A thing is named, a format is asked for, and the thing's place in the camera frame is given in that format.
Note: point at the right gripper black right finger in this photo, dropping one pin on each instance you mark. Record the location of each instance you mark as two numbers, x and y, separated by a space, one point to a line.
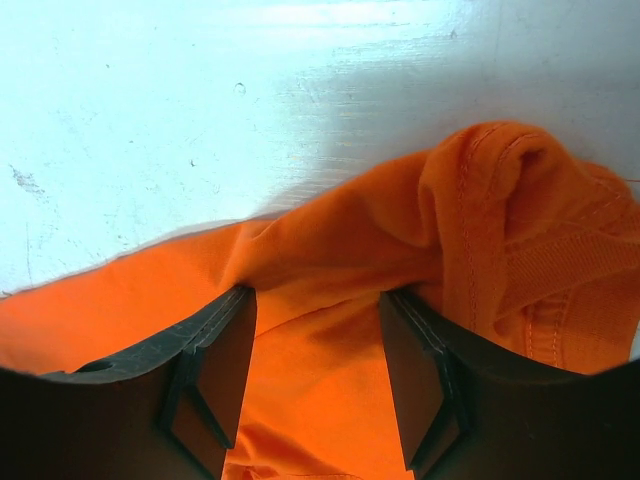
467 408

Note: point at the orange t shirt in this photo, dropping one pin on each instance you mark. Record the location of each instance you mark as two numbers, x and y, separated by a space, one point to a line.
498 228

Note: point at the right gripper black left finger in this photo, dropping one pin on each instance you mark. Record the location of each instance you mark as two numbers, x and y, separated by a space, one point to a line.
167 407

